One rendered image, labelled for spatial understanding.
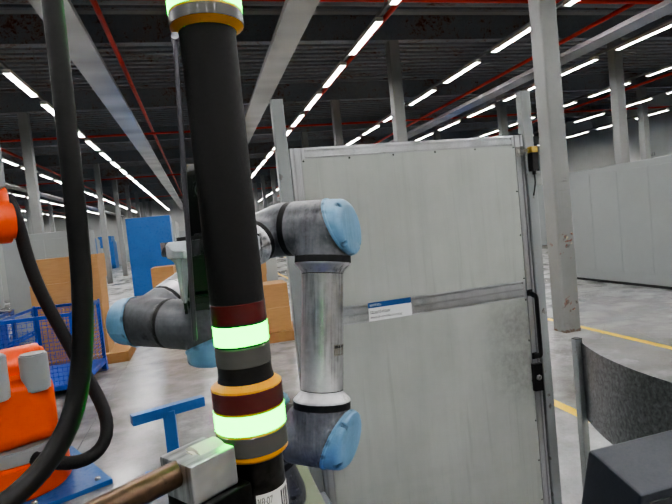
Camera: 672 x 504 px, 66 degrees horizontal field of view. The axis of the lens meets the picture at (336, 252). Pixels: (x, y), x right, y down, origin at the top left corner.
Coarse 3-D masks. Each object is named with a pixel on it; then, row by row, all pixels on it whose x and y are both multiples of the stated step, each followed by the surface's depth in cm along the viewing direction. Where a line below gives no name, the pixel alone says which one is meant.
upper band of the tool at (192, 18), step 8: (192, 0) 29; (200, 0) 29; (208, 0) 29; (216, 0) 29; (184, 16) 29; (192, 16) 29; (200, 16) 29; (208, 16) 29; (216, 16) 29; (224, 16) 30; (176, 24) 30; (184, 24) 30; (232, 24) 30; (240, 24) 31; (240, 32) 32
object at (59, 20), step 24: (48, 0) 24; (48, 24) 24; (48, 48) 24; (72, 96) 24; (72, 120) 24; (72, 144) 24; (72, 168) 24; (72, 192) 24; (72, 216) 24; (72, 240) 24; (72, 264) 24; (72, 288) 24; (72, 312) 24; (72, 336) 24; (72, 360) 24; (72, 384) 24; (72, 408) 24; (72, 432) 24; (48, 456) 23; (24, 480) 22
